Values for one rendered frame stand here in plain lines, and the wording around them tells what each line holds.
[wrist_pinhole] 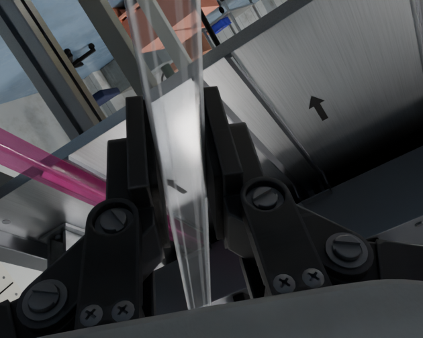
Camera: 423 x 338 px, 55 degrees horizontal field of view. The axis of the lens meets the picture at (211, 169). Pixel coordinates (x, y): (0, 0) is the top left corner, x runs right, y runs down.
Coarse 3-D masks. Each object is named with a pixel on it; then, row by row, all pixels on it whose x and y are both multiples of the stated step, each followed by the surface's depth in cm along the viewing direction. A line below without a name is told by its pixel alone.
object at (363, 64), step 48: (288, 0) 19; (336, 0) 19; (384, 0) 19; (240, 48) 20; (288, 48) 21; (336, 48) 21; (384, 48) 22; (240, 96) 23; (288, 96) 24; (336, 96) 24; (384, 96) 26; (96, 144) 23; (288, 144) 28; (336, 144) 29; (384, 144) 30; (0, 192) 26; (48, 192) 26
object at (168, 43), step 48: (144, 0) 7; (192, 0) 7; (144, 48) 8; (192, 48) 8; (144, 96) 9; (192, 96) 9; (192, 144) 11; (192, 192) 13; (192, 240) 16; (192, 288) 21
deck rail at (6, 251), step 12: (0, 180) 30; (0, 240) 28; (12, 240) 29; (24, 240) 30; (0, 252) 28; (12, 252) 29; (24, 252) 29; (36, 252) 30; (24, 264) 31; (36, 264) 31
